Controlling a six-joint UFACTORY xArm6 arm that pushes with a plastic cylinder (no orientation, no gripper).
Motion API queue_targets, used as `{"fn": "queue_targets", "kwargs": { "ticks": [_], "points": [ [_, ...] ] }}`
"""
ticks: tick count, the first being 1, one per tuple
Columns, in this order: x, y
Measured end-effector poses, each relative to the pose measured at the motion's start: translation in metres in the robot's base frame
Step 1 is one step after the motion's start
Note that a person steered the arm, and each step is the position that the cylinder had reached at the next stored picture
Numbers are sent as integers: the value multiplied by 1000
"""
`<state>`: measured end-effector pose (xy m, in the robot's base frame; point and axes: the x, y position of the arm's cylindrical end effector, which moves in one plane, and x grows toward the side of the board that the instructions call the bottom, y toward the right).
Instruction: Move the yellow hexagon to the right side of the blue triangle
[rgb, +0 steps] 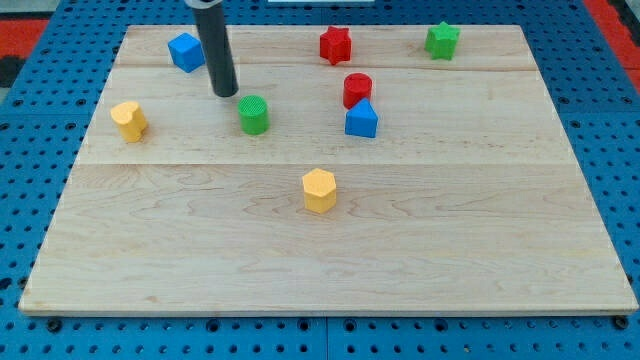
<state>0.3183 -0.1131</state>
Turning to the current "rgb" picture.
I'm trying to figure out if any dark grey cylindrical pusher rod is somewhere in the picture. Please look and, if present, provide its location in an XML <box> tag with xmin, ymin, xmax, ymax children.
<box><xmin>185</xmin><ymin>0</ymin><xmax>238</xmax><ymax>97</ymax></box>

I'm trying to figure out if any yellow hexagon block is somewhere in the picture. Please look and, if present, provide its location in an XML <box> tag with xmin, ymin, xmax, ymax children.
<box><xmin>302</xmin><ymin>168</ymin><xmax>337</xmax><ymax>214</ymax></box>

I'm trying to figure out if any blue triangle block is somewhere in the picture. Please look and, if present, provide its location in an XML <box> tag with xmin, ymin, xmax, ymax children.
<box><xmin>344</xmin><ymin>98</ymin><xmax>379</xmax><ymax>138</ymax></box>

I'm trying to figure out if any green cylinder block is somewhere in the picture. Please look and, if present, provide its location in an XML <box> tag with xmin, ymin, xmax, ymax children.
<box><xmin>238</xmin><ymin>95</ymin><xmax>270</xmax><ymax>135</ymax></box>

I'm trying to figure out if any blue cube block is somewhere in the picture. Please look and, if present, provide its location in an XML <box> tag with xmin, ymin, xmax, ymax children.
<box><xmin>168</xmin><ymin>33</ymin><xmax>205</xmax><ymax>73</ymax></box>

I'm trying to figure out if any yellow heart block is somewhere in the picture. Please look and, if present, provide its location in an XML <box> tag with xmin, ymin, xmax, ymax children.
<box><xmin>110</xmin><ymin>101</ymin><xmax>148</xmax><ymax>143</ymax></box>

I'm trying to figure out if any red star block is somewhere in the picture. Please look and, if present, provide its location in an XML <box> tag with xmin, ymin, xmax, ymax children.
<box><xmin>319</xmin><ymin>26</ymin><xmax>352</xmax><ymax>65</ymax></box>

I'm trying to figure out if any red cylinder block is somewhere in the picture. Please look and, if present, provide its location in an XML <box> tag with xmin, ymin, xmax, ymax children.
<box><xmin>342</xmin><ymin>73</ymin><xmax>373</xmax><ymax>109</ymax></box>

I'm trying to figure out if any wooden board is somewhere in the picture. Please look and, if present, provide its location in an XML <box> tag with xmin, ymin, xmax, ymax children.
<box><xmin>19</xmin><ymin>25</ymin><xmax>638</xmax><ymax>317</ymax></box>

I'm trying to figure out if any green star block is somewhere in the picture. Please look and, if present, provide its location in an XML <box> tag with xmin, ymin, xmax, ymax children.
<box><xmin>424</xmin><ymin>21</ymin><xmax>461</xmax><ymax>60</ymax></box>

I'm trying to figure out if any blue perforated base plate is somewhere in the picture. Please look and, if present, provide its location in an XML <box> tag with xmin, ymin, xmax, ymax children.
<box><xmin>1</xmin><ymin>1</ymin><xmax>639</xmax><ymax>359</ymax></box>

